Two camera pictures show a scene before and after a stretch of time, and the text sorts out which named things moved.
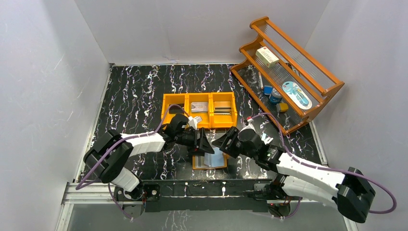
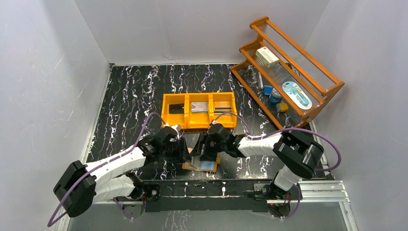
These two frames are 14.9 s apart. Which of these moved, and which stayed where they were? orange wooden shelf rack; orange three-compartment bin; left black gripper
Moved: left black gripper
Stayed: orange three-compartment bin; orange wooden shelf rack
